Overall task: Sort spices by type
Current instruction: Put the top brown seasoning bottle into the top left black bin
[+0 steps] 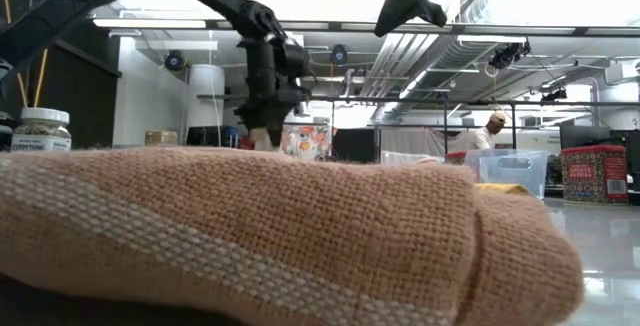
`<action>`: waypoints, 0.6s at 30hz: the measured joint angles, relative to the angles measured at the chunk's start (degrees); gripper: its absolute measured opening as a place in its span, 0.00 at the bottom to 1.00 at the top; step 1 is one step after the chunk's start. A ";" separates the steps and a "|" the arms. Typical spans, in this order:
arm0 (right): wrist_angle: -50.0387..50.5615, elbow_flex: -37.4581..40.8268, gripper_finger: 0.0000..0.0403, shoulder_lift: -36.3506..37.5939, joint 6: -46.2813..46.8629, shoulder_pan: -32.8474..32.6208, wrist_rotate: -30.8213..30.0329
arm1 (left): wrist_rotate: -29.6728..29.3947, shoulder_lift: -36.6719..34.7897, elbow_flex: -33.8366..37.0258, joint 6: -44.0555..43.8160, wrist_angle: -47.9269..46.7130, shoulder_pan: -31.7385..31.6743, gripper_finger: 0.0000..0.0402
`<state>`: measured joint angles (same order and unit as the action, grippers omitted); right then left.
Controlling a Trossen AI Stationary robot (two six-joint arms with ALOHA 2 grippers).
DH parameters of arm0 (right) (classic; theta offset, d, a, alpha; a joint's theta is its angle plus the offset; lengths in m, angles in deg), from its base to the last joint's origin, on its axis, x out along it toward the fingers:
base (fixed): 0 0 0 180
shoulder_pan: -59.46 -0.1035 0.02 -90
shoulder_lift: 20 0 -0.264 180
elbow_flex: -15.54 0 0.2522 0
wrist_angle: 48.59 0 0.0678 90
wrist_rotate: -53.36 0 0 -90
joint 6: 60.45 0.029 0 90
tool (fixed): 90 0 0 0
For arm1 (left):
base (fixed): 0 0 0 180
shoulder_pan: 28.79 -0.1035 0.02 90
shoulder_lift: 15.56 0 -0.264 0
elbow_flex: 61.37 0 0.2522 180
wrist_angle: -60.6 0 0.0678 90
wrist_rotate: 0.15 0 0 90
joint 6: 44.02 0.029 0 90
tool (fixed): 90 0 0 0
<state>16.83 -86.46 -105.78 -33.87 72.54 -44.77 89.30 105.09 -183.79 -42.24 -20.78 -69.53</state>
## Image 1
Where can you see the blue container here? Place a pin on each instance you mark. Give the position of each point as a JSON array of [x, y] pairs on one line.
[[228, 136]]

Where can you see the white-lid glass spice jar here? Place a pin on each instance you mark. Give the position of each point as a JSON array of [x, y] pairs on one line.
[[40, 136]]

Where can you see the red patterned paprika tin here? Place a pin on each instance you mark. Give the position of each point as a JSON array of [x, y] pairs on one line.
[[595, 176]]

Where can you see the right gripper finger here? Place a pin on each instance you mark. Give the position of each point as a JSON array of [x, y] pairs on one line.
[[434, 12], [395, 11]]

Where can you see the mustard yellow cloth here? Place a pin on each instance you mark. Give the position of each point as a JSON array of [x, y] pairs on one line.
[[500, 189]]

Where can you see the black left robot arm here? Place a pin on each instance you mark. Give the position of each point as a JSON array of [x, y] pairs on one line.
[[60, 11]]

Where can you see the black round ceiling device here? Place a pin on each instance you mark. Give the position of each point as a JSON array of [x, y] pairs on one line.
[[175, 60], [338, 55]]

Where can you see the white cylindrical tank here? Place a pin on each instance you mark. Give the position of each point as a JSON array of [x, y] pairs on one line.
[[205, 96]]

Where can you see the black pipe rack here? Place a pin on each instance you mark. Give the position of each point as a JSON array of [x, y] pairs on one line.
[[445, 102]]

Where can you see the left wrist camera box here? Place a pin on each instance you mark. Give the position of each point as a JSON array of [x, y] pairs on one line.
[[296, 61]]

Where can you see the black computer monitor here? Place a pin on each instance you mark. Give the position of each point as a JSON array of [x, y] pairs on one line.
[[585, 136]]

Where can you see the person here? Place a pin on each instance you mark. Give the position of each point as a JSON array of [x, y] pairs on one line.
[[482, 138]]

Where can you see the clear plastic bin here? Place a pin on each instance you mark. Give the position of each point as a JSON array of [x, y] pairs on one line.
[[510, 176]]

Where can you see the small red box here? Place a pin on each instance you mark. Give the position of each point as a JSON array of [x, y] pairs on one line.
[[455, 157]]

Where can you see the pink woven cloth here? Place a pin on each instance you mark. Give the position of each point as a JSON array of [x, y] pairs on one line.
[[250, 226]]

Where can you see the overhead rig crossbar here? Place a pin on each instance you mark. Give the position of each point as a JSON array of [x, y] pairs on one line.
[[350, 26]]

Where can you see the floral patterned fabric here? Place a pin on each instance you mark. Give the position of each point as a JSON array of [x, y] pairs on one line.
[[305, 143]]

